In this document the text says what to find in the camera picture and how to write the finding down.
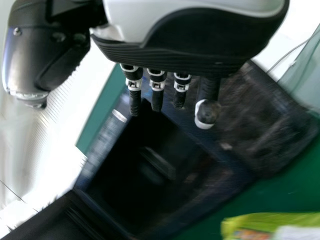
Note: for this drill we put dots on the black oven with glass door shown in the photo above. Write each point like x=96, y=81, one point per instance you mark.
x=150, y=162

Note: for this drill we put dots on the yellow-green biscuit packet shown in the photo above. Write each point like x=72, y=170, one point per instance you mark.
x=250, y=225

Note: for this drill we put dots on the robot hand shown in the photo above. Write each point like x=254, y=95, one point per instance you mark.
x=190, y=37

